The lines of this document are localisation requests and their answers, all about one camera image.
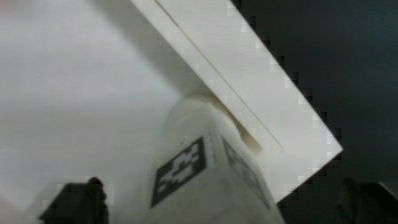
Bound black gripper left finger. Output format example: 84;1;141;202
40;177;109;224

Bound white L-shaped obstacle fence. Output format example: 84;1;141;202
132;0;344;200

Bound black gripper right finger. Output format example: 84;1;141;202
335;178;398;224

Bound white table leg with tag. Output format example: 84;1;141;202
139;95;285;224

